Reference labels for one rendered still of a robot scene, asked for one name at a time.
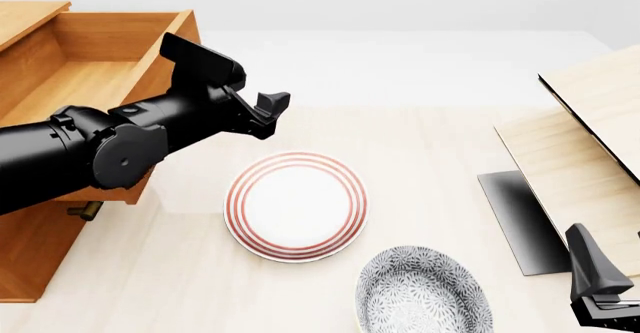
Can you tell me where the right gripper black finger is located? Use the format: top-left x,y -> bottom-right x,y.
564,222 -> 636,303

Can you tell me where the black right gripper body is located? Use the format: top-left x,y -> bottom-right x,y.
569,293 -> 640,329

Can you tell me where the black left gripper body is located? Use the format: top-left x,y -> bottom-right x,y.
215,84 -> 279,141

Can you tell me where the open wooden drawer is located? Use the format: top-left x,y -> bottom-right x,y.
0,9 -> 204,206

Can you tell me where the wooden cabinet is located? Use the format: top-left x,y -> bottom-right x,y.
0,0 -> 106,304

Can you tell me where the white plate with red rings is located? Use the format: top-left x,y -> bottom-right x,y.
222,150 -> 370,264

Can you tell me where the black and white patterned bowl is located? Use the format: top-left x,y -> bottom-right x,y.
354,245 -> 496,333

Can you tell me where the pale wooden board black edge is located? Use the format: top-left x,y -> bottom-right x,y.
537,43 -> 640,189

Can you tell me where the brass drawer handle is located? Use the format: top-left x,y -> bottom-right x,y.
66,200 -> 105,222

